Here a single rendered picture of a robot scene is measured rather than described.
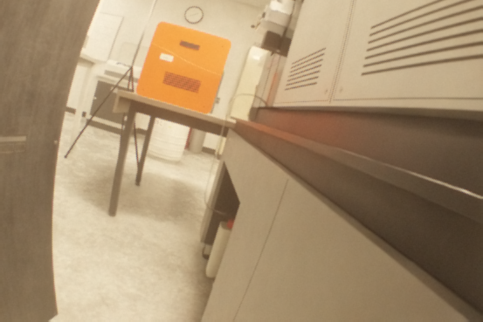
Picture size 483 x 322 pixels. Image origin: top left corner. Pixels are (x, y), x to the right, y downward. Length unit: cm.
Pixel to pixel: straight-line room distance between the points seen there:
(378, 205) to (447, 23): 21
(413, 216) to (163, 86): 130
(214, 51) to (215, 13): 338
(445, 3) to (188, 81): 123
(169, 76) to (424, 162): 126
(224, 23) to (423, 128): 449
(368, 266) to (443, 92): 18
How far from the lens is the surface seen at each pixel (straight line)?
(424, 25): 35
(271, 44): 107
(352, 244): 22
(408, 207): 21
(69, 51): 60
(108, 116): 404
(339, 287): 23
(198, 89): 137
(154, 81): 140
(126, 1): 510
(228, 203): 117
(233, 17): 476
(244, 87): 412
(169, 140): 296
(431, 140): 31
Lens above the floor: 74
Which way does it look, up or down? 5 degrees down
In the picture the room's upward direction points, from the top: 17 degrees clockwise
